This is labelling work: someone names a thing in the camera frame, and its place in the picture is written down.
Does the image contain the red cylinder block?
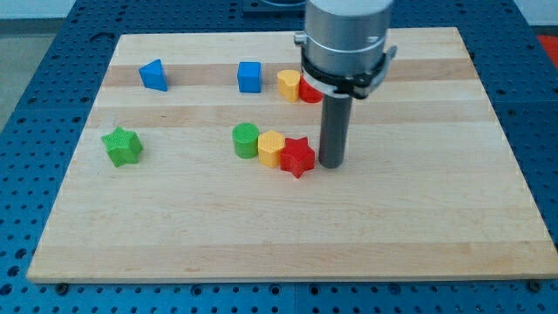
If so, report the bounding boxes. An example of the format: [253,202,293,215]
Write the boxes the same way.
[299,75,323,104]

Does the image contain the blue cube block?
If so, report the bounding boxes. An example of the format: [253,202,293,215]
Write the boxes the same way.
[237,61,262,93]

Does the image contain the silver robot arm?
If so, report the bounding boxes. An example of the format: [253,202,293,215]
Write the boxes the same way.
[294,0,397,168]

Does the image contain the red star block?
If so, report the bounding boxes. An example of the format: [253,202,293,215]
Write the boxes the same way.
[280,137,316,179]

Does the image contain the blue triangle block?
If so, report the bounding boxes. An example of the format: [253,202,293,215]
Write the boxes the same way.
[139,59,168,92]

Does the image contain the yellow heart block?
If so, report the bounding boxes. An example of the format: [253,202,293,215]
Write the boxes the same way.
[276,70,301,102]

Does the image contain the wooden board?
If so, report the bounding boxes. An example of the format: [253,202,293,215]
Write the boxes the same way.
[27,27,557,283]

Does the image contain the yellow hexagon block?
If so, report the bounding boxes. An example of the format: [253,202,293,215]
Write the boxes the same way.
[258,130,285,168]

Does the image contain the green star block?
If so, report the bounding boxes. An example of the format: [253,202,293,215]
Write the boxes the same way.
[101,126,143,167]

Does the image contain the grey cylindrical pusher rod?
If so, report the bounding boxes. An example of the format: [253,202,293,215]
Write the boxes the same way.
[318,95,352,168]

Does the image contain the green cylinder block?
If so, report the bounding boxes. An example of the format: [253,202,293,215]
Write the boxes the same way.
[232,122,260,159]

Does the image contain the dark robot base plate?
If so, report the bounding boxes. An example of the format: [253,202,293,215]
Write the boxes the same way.
[241,0,306,17]

